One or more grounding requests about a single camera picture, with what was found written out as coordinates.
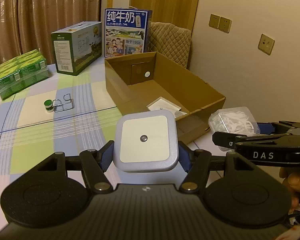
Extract clear box of floss picks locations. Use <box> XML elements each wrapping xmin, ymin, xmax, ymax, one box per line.
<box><xmin>208</xmin><ymin>107</ymin><xmax>260</xmax><ymax>136</ymax></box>

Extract square white night light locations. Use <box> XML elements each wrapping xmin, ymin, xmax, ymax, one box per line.
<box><xmin>113</xmin><ymin>109</ymin><xmax>179</xmax><ymax>173</ymax></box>

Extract metal wire rack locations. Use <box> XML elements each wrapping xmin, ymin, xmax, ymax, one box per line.
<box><xmin>52</xmin><ymin>93</ymin><xmax>74</xmax><ymax>112</ymax></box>

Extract green capped small jar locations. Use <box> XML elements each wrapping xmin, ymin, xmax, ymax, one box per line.
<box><xmin>44</xmin><ymin>99</ymin><xmax>55</xmax><ymax>112</ymax></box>

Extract right hand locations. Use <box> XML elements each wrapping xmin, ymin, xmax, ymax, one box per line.
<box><xmin>279</xmin><ymin>167</ymin><xmax>300</xmax><ymax>214</ymax></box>

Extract checkered tablecloth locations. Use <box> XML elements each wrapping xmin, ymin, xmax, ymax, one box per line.
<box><xmin>0</xmin><ymin>59</ymin><xmax>121</xmax><ymax>230</ymax></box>

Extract white flat box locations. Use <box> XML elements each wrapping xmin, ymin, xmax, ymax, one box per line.
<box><xmin>147</xmin><ymin>96</ymin><xmax>186</xmax><ymax>118</ymax></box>

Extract brown cardboard box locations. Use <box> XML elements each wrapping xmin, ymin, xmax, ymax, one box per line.
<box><xmin>104</xmin><ymin>52</ymin><xmax>225</xmax><ymax>144</ymax></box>

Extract beige quilted chair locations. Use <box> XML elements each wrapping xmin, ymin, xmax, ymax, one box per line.
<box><xmin>148</xmin><ymin>22</ymin><xmax>191</xmax><ymax>68</ymax></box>

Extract green shrink-wrapped carton pack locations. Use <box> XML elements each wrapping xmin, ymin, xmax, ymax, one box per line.
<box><xmin>0</xmin><ymin>49</ymin><xmax>49</xmax><ymax>100</ymax></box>

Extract green milk carton box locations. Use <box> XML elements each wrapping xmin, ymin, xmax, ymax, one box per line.
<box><xmin>51</xmin><ymin>21</ymin><xmax>102</xmax><ymax>76</ymax></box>

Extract blue milk carton box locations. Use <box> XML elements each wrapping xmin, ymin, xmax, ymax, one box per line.
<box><xmin>104</xmin><ymin>8</ymin><xmax>152</xmax><ymax>58</ymax></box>

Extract single wall socket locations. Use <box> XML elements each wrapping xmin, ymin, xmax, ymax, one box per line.
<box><xmin>258</xmin><ymin>34</ymin><xmax>275</xmax><ymax>55</ymax></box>

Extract double wall socket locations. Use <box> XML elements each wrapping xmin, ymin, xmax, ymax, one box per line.
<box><xmin>209</xmin><ymin>14</ymin><xmax>232</xmax><ymax>34</ymax></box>

